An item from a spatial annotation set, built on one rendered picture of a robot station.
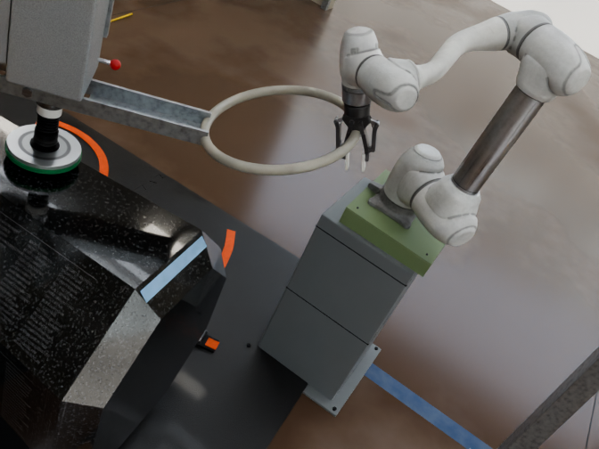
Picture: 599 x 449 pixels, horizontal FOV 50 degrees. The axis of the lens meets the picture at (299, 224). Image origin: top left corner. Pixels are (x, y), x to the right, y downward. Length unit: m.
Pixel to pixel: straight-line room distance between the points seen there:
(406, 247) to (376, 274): 0.17
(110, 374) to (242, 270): 1.44
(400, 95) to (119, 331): 0.96
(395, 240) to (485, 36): 0.76
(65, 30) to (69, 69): 0.10
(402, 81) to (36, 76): 0.95
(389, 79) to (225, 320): 1.61
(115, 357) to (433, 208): 1.11
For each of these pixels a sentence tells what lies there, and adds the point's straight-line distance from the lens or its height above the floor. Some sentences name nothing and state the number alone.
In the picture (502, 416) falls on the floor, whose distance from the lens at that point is 3.32.
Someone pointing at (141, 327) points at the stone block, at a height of 0.74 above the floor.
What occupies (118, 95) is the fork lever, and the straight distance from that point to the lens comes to 2.02.
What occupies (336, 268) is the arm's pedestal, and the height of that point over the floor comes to 0.63.
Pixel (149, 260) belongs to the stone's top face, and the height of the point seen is 0.84.
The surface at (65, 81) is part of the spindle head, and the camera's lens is 1.86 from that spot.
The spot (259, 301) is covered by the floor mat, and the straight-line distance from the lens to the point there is 3.06.
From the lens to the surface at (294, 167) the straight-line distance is 1.76.
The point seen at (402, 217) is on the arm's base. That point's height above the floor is 0.90.
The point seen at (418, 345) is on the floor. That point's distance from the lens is 3.32.
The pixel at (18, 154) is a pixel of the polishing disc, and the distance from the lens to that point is 2.07.
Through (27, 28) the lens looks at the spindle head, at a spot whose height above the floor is 1.31.
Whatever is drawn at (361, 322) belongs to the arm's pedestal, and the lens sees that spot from 2.52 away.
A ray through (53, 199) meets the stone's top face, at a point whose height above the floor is 0.84.
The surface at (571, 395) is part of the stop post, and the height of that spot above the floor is 0.66.
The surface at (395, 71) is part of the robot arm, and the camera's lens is 1.65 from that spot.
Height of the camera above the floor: 2.14
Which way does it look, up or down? 36 degrees down
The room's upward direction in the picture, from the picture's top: 25 degrees clockwise
